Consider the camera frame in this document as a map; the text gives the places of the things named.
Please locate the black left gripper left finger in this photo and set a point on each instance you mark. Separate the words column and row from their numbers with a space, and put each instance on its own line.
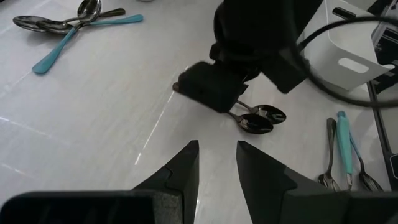
column 180, row 174

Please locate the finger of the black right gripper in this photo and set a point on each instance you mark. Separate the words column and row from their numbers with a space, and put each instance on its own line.
column 211, row 85
column 286, row 71

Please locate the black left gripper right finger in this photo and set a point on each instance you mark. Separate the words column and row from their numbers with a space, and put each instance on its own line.
column 264, row 186

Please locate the dark metal spoon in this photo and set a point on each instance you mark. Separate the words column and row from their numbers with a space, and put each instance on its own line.
column 331, row 140
column 256, row 124
column 115, row 12
column 271, row 114

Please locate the white plastic bin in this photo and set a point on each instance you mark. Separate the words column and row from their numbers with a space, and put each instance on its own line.
column 326, row 49

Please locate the black aluminium table frame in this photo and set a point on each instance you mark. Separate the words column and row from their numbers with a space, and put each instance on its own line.
column 378, row 121

